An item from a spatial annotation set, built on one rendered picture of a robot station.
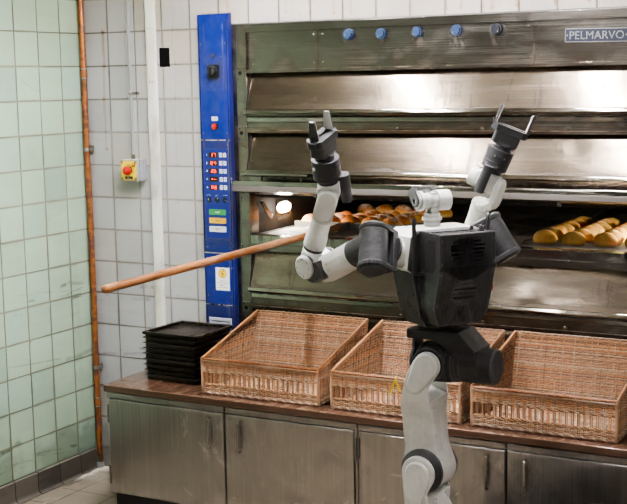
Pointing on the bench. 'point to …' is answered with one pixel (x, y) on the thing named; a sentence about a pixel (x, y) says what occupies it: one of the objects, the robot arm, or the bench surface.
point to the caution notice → (222, 278)
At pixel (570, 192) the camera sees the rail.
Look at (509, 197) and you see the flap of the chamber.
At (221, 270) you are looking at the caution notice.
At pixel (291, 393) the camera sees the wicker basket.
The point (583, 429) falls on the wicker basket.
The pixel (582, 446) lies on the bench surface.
